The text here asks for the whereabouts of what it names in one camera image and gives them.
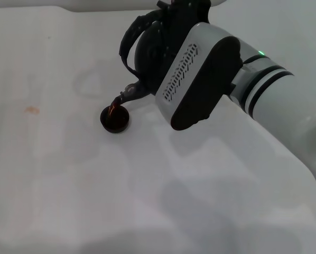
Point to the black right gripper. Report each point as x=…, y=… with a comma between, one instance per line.
x=189, y=13

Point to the small dark teacup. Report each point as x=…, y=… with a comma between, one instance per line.
x=118, y=124

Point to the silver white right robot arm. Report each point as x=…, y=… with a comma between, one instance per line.
x=279, y=119

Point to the white rounded base panel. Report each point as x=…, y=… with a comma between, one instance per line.
x=94, y=5

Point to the white tablecloth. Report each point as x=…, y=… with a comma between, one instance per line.
x=68, y=185

